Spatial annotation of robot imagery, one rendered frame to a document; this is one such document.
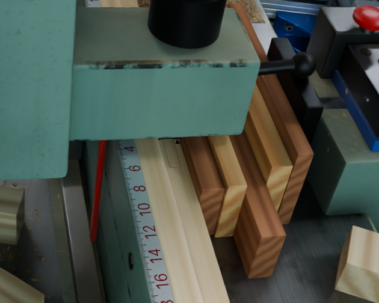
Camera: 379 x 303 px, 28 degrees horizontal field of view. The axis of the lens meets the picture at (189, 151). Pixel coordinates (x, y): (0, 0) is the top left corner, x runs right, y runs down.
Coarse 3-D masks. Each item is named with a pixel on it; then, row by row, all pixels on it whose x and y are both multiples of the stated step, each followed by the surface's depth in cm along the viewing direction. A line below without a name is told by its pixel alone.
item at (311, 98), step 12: (276, 48) 61; (288, 48) 61; (276, 60) 61; (288, 84) 59; (300, 84) 58; (288, 96) 59; (300, 96) 57; (312, 96) 57; (300, 108) 57; (312, 108) 56; (324, 108) 62; (336, 108) 62; (300, 120) 57; (312, 120) 57; (312, 132) 58
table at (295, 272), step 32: (256, 0) 84; (256, 32) 79; (96, 160) 65; (288, 224) 60; (320, 224) 60; (352, 224) 61; (224, 256) 56; (288, 256) 57; (320, 256) 58; (128, 288) 53; (256, 288) 55; (288, 288) 55; (320, 288) 56
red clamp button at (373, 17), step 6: (366, 6) 62; (372, 6) 62; (354, 12) 61; (360, 12) 61; (366, 12) 61; (372, 12) 61; (378, 12) 61; (354, 18) 61; (360, 18) 61; (366, 18) 60; (372, 18) 61; (378, 18) 61; (360, 24) 61; (366, 24) 60; (372, 24) 60; (378, 24) 60; (372, 30) 61; (378, 30) 61
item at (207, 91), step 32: (96, 32) 52; (128, 32) 52; (224, 32) 54; (96, 64) 49; (128, 64) 50; (160, 64) 50; (192, 64) 51; (224, 64) 52; (256, 64) 52; (96, 96) 51; (128, 96) 52; (160, 96) 52; (192, 96) 53; (224, 96) 54; (96, 128) 53; (128, 128) 54; (160, 128) 54; (192, 128) 55; (224, 128) 56
